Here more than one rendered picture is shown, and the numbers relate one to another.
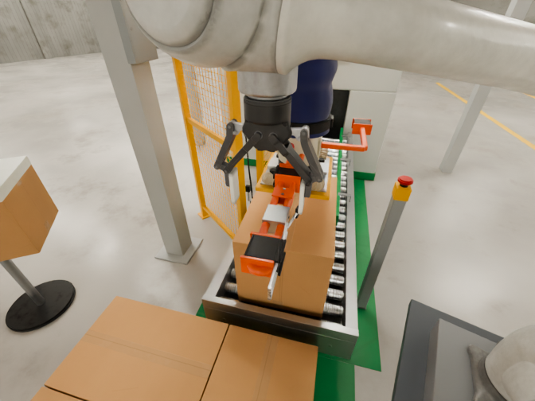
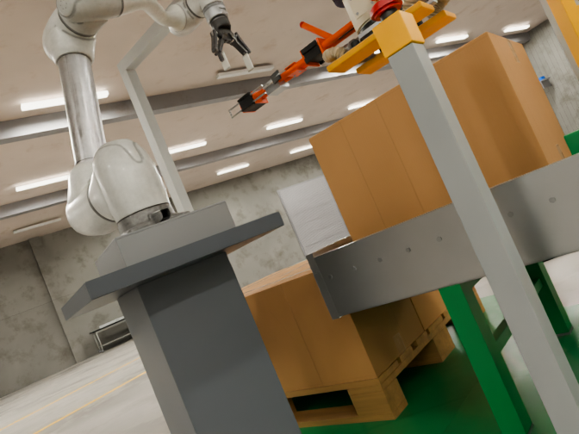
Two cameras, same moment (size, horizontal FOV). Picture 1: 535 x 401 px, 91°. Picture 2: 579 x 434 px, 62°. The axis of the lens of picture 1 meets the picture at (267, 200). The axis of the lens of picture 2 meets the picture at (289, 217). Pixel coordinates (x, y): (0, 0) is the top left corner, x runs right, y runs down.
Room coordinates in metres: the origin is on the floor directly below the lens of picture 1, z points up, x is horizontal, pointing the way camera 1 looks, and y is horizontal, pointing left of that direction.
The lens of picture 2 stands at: (1.18, -1.71, 0.65)
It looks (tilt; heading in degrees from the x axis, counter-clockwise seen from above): 3 degrees up; 115
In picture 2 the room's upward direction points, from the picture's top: 23 degrees counter-clockwise
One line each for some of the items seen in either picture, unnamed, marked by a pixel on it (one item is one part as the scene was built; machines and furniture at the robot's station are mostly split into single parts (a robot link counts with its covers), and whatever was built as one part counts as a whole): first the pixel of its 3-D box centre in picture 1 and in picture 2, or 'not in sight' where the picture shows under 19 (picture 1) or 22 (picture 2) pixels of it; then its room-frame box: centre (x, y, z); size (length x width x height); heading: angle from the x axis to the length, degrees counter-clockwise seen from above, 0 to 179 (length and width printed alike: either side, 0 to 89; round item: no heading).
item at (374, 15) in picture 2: (404, 181); (388, 12); (1.08, -0.66, 1.02); 0.07 x 0.07 x 0.04
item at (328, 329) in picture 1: (275, 317); (368, 236); (0.64, -0.04, 0.58); 0.70 x 0.03 x 0.06; 76
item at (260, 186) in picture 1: (275, 166); (401, 40); (1.02, -0.04, 1.13); 0.34 x 0.10 x 0.05; 167
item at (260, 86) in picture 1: (267, 74); (216, 15); (0.42, 0.00, 1.61); 0.09 x 0.09 x 0.06
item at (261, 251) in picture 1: (261, 254); (253, 102); (0.42, 0.01, 1.24); 0.08 x 0.07 x 0.05; 167
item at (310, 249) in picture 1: (290, 235); (438, 150); (0.99, -0.12, 0.75); 0.60 x 0.40 x 0.40; 167
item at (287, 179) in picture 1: (289, 177); (318, 52); (0.76, -0.07, 1.24); 0.10 x 0.08 x 0.06; 77
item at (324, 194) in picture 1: (319, 172); (376, 35); (0.98, -0.22, 1.13); 0.34 x 0.10 x 0.05; 167
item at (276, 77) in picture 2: (288, 241); (253, 95); (0.46, -0.05, 1.24); 0.31 x 0.03 x 0.05; 167
